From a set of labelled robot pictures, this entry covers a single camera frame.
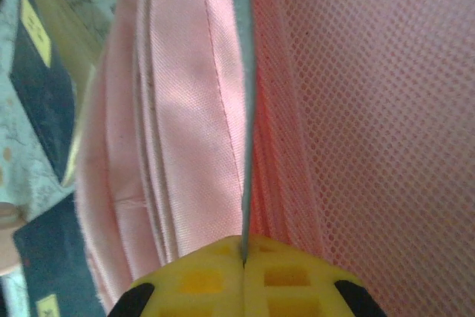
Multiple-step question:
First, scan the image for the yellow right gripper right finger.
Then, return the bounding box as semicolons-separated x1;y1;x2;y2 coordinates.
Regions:
243;235;387;317

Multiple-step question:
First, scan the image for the small navy book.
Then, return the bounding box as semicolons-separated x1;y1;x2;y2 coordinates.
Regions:
9;0;103;189

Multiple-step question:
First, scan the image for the small pink box device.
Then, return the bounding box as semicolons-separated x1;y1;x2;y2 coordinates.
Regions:
0;201;25;277

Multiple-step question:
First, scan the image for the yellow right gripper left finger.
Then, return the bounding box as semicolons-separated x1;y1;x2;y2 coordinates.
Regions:
107;237;246;317

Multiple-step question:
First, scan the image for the pink school backpack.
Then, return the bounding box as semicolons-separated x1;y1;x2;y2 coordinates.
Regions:
72;0;475;317

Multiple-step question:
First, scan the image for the large navy book yellow label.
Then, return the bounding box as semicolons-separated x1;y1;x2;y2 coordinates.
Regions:
13;196;108;317

